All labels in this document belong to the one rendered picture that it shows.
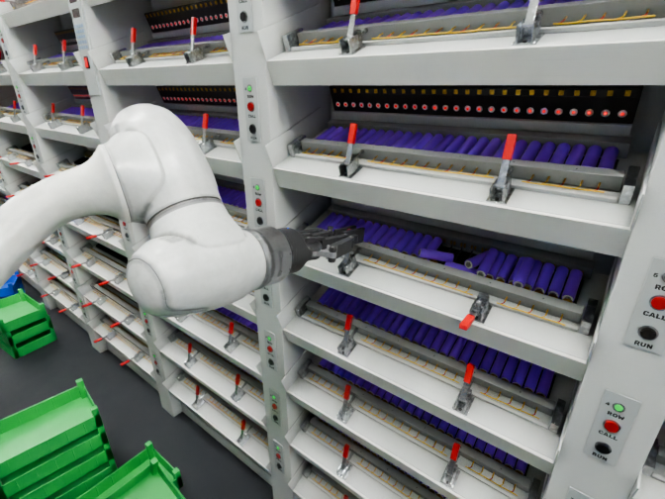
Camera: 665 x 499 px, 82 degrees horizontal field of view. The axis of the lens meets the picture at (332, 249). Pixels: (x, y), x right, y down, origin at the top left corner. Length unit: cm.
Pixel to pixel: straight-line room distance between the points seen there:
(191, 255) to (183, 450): 137
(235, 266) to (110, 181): 17
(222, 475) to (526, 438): 116
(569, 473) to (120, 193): 76
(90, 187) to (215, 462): 133
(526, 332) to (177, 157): 56
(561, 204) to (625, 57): 18
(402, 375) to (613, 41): 63
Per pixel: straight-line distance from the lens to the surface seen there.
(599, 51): 56
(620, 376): 66
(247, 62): 84
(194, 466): 172
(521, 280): 70
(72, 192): 54
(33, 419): 178
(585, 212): 59
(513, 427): 80
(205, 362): 152
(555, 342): 67
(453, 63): 60
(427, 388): 82
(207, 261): 47
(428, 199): 63
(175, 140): 54
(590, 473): 78
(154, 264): 46
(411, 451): 97
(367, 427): 100
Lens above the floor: 131
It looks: 23 degrees down
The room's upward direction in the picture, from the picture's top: straight up
